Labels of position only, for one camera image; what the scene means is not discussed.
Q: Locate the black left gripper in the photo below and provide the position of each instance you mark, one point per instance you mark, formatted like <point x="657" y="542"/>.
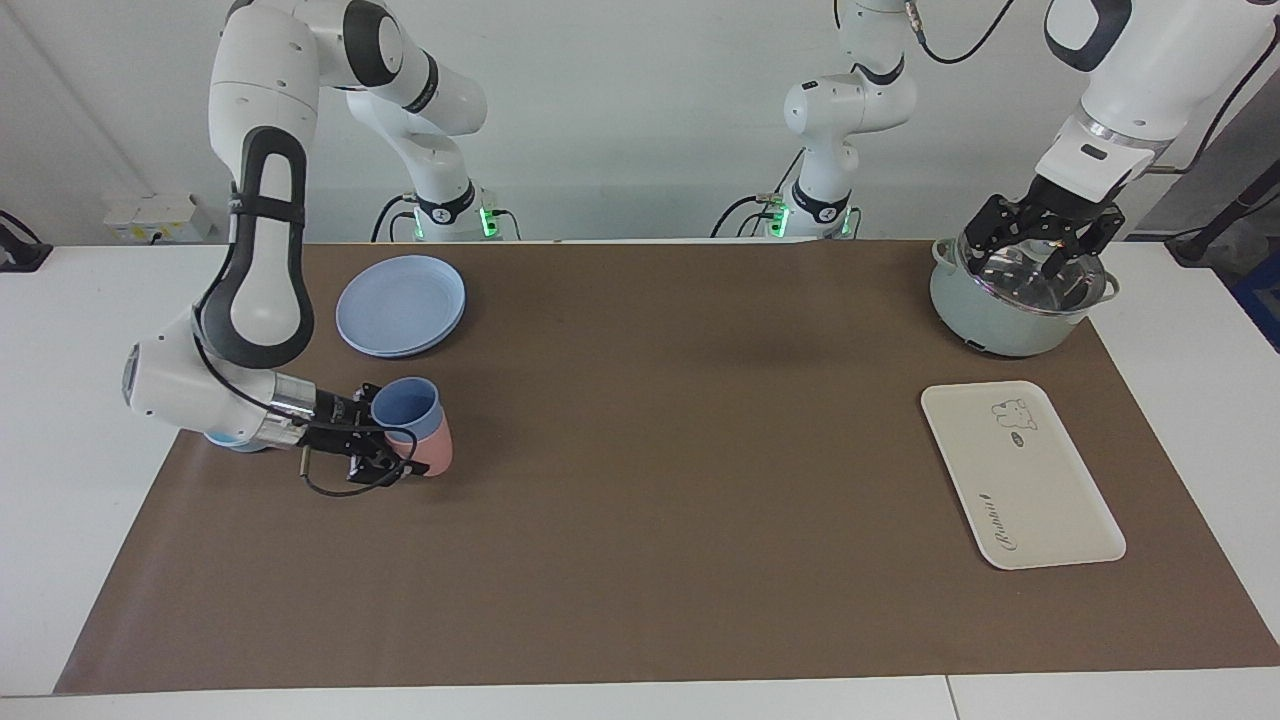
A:
<point x="1055" y="205"/>

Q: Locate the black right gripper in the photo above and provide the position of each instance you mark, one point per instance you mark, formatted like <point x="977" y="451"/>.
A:
<point x="340" y="425"/>

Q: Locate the blue ribbed cup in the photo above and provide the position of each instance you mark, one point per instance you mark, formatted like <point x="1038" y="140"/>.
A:
<point x="405" y="405"/>

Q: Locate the pink cup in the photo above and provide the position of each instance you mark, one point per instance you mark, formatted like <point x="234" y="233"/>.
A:
<point x="432" y="452"/>

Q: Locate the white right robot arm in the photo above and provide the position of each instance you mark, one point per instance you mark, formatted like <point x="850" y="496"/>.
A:
<point x="260" y="250"/>

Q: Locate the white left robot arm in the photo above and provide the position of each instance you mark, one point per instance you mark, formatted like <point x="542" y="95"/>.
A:
<point x="1150" y="70"/>

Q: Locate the cream tray with bear print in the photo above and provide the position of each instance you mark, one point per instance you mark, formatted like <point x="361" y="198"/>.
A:
<point x="1020" y="478"/>

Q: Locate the glass pot lid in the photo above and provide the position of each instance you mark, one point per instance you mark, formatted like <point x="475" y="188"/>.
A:
<point x="1020" y="290"/>

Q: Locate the pale green cooking pot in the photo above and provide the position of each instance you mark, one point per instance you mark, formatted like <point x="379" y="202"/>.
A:
<point x="985" y="320"/>

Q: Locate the blue round plate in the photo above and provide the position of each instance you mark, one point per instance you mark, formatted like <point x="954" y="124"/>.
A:
<point x="400" y="305"/>

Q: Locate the light blue bowl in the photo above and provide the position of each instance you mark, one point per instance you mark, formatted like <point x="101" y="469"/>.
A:
<point x="235" y="442"/>

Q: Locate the black stand leg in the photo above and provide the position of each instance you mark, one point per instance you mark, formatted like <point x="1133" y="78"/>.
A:
<point x="1225" y="215"/>

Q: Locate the blue box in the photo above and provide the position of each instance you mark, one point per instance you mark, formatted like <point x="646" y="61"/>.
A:
<point x="1262" y="300"/>

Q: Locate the brown table mat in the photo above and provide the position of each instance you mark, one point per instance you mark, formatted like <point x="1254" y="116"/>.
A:
<point x="650" y="520"/>

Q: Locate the black table clamp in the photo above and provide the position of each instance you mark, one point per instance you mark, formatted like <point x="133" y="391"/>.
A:
<point x="20" y="255"/>

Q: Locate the white wall socket box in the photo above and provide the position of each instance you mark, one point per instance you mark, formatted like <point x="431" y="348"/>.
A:
<point x="155" y="215"/>

